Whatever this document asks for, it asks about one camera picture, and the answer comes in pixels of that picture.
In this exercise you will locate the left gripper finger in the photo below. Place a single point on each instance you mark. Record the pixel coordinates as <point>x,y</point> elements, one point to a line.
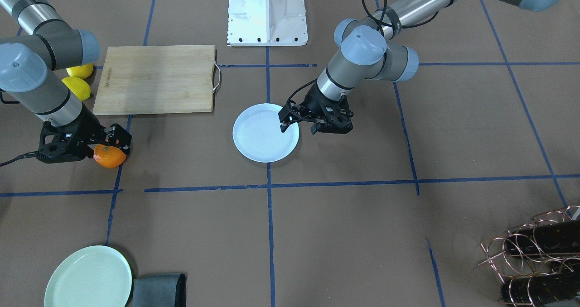
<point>288,115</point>
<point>317,126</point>

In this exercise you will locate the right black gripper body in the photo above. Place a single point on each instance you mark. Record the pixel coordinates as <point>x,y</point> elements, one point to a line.
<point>89,127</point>

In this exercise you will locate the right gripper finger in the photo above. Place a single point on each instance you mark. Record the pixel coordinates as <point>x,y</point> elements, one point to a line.
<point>117,136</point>
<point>126,149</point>

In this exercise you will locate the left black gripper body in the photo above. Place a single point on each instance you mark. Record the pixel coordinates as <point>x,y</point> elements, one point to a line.
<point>310,105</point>

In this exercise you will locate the orange fruit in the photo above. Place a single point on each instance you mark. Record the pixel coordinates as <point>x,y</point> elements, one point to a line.
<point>108,156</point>

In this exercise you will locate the light blue plate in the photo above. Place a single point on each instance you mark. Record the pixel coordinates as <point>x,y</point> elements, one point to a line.
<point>257,134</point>

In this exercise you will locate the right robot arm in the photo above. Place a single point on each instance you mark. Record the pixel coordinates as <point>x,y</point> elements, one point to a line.
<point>27,68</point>

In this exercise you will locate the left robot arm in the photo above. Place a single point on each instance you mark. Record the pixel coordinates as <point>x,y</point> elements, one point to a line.
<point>365,51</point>

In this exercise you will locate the light green plate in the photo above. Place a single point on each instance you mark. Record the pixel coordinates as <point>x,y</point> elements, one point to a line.
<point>95,276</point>

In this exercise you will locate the upper yellow lemon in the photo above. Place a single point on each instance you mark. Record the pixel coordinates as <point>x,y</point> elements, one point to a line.
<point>79,87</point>

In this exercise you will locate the yellow lemon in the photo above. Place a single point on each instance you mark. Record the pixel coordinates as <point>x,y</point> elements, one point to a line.
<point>79,87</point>
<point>82,72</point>

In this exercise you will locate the lower yellow lemon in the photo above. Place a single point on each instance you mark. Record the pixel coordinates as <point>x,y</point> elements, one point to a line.
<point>82,72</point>

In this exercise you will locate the bamboo cutting board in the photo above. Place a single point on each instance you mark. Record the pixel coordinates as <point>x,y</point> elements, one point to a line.
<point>145,80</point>

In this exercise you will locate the grey folded cloth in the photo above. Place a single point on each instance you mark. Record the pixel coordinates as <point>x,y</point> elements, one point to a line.
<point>160,290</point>

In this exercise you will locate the dark green wine bottle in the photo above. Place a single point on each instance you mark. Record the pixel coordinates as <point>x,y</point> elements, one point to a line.
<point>552,239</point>

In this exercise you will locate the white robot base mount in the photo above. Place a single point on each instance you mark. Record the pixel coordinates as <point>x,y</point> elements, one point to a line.
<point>253,23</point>

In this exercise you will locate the copper wire bottle rack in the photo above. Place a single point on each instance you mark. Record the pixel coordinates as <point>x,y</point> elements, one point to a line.
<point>538,262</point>

